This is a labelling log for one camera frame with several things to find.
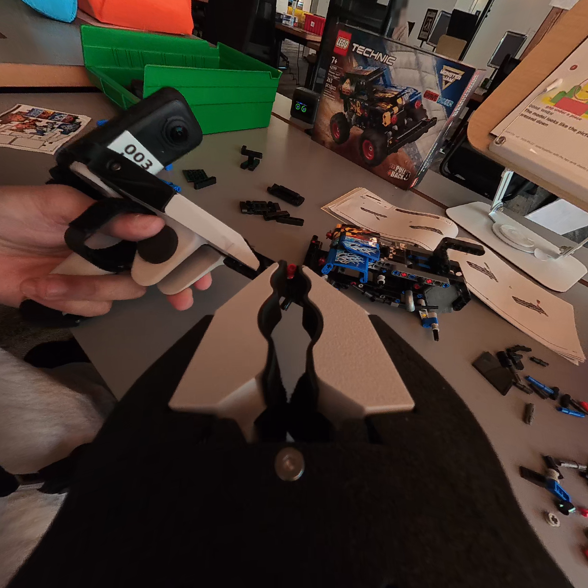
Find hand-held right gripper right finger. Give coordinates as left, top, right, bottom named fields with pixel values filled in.
left=293, top=264, right=416, bottom=444

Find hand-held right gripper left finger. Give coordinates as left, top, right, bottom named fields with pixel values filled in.
left=169, top=261, right=288, bottom=444

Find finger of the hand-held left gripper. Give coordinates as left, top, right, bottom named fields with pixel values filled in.
left=163, top=193, right=261, bottom=273

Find black lego plate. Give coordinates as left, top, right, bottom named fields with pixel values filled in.
left=182, top=169, right=217, bottom=190

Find black lego beam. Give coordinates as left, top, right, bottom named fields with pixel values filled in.
left=267, top=183, right=306, bottom=206
left=239, top=200, right=281, bottom=217
left=264, top=210, right=305, bottom=227

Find lego sticker sheet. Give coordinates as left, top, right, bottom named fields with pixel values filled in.
left=0, top=104, right=92, bottom=155

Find lego monster truck model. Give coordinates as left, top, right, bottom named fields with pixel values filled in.
left=304, top=224, right=485, bottom=343

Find black flat lego panel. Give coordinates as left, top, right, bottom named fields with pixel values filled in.
left=472, top=351, right=516, bottom=396

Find lego set box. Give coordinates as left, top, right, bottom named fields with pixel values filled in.
left=311, top=22, right=488, bottom=191

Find scattered small lego pieces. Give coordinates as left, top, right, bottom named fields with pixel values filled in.
left=494, top=345, right=588, bottom=529

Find person's left hand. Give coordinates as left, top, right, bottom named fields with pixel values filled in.
left=0, top=184, right=213, bottom=318

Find green storage bin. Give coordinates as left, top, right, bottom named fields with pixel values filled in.
left=80, top=24, right=221, bottom=110
left=143, top=42, right=282, bottom=135

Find orange cushion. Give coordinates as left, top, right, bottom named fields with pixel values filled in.
left=78, top=0, right=194, bottom=36

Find small black timer device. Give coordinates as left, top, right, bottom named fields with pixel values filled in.
left=290, top=87, right=321, bottom=125

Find blue cushion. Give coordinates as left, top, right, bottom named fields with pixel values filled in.
left=21, top=0, right=79, bottom=24

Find open instruction booklet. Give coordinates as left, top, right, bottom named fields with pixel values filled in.
left=322, top=186, right=586, bottom=366

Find white lamp base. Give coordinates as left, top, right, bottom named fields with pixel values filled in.
left=446, top=169, right=588, bottom=293

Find laminated instruction sheet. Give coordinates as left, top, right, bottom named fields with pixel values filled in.
left=488, top=43, right=588, bottom=188

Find wooden display board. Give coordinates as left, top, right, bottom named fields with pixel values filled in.
left=466, top=0, right=588, bottom=213

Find computer monitor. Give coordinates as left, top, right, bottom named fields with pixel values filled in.
left=487, top=30, right=529, bottom=70

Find black strap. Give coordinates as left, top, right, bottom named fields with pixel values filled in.
left=0, top=443, right=88, bottom=497

